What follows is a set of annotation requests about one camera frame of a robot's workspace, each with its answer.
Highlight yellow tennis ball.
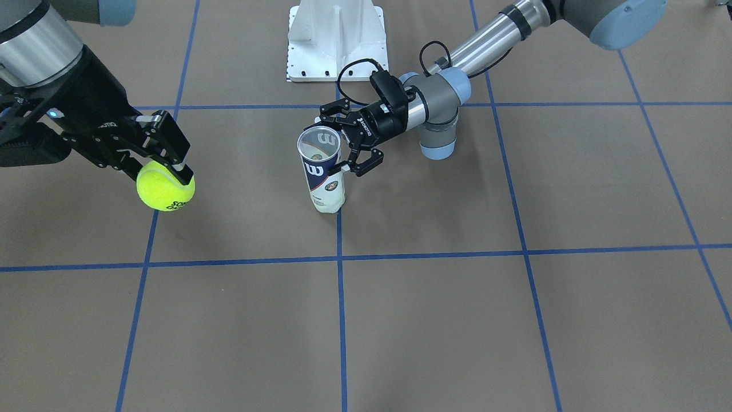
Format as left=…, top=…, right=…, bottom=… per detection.
left=136, top=161, right=196, bottom=212

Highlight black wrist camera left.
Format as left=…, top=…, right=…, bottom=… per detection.
left=369, top=70, right=409, bottom=119

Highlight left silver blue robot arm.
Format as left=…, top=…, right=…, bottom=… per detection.
left=304, top=1, right=667, bottom=177

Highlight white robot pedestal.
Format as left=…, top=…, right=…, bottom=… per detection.
left=286, top=1, right=389, bottom=82

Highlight black camera cable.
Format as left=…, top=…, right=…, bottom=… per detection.
left=337, top=41, right=452, bottom=107

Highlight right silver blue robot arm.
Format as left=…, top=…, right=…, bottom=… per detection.
left=1, top=1, right=193, bottom=185

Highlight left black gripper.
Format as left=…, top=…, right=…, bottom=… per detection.
left=313, top=97, right=409, bottom=176

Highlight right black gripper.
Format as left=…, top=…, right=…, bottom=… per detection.
left=2, top=46, right=193, bottom=185

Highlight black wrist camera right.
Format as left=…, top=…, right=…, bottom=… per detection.
left=1, top=123, right=71, bottom=168

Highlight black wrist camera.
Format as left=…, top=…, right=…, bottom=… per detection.
left=1, top=123, right=71, bottom=168
left=369, top=70, right=409, bottom=119

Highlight blue white tennis ball can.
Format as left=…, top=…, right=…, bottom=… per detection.
left=296, top=125, right=345, bottom=213

